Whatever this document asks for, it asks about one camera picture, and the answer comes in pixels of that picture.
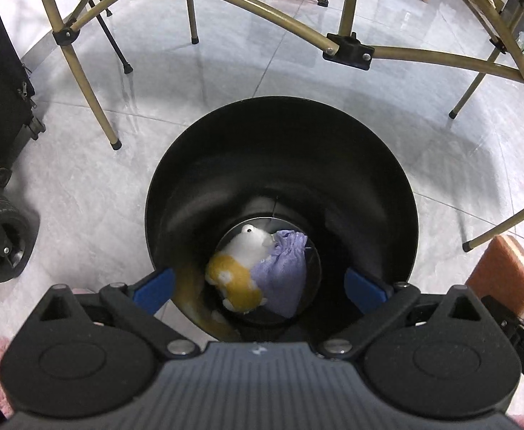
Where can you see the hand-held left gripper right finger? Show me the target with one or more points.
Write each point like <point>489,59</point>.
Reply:
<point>365,289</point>

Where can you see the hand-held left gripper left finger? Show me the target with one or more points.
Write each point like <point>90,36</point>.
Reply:
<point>156,289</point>

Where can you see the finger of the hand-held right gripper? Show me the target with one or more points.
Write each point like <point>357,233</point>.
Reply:
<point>506,316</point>

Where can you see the pink and tan sponge block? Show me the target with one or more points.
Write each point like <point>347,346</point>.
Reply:
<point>503,273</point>

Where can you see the white and yellow plush toy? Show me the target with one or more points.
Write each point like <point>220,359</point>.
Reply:
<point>239,277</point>

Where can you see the black round trash bin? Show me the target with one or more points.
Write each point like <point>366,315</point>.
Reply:
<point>288,152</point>

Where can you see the black tripod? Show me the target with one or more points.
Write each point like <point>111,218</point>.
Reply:
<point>129,69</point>

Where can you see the tan slatted folding table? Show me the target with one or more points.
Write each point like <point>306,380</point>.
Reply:
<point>347,49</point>

